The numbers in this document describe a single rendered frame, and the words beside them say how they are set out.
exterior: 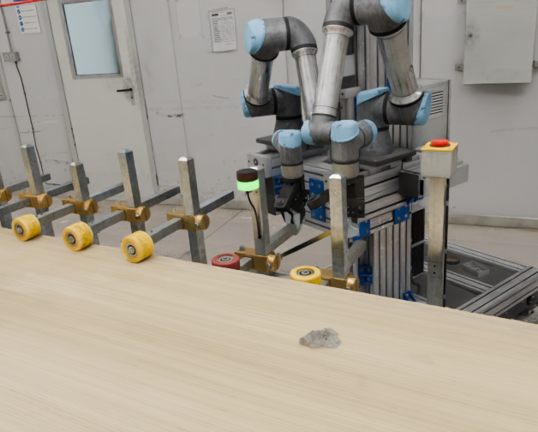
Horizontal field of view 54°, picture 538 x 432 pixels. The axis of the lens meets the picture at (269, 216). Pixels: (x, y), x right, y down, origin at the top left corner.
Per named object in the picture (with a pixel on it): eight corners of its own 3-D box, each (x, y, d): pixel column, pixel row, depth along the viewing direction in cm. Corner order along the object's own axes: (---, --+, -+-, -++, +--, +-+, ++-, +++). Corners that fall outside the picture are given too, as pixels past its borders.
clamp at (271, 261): (243, 260, 168) (242, 245, 167) (281, 267, 162) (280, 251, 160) (234, 267, 164) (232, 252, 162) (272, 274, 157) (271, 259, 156)
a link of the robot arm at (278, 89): (305, 115, 229) (303, 82, 224) (275, 118, 227) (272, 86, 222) (298, 111, 240) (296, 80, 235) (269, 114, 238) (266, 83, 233)
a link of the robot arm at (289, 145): (297, 127, 180) (303, 132, 173) (299, 159, 184) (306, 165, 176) (274, 130, 179) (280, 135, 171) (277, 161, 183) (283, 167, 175)
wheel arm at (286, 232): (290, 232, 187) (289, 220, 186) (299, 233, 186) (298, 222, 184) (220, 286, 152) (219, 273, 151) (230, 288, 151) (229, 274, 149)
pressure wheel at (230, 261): (225, 285, 159) (221, 249, 155) (248, 289, 155) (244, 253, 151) (210, 297, 152) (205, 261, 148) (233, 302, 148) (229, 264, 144)
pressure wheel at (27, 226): (26, 208, 180) (43, 222, 178) (23, 225, 184) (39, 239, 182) (11, 214, 175) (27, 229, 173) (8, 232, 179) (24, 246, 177)
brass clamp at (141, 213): (123, 214, 190) (121, 201, 188) (152, 218, 183) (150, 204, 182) (111, 220, 185) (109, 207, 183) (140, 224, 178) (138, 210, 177)
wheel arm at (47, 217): (127, 187, 220) (125, 178, 219) (133, 188, 218) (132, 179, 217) (22, 230, 180) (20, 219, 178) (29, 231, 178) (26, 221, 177)
